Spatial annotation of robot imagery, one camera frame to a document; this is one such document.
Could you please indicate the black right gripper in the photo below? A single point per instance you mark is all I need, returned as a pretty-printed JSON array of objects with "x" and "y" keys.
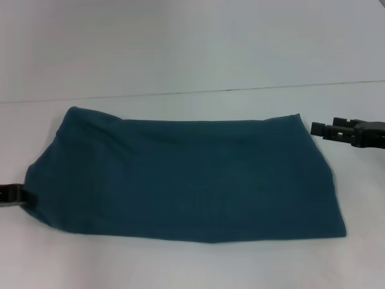
[{"x": 371, "y": 134}]

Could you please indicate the teal t-shirt with FREE print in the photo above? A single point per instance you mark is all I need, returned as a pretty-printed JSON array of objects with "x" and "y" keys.
[{"x": 186, "y": 174}]

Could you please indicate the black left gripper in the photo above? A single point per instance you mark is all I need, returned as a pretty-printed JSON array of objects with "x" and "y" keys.
[{"x": 9, "y": 195}]

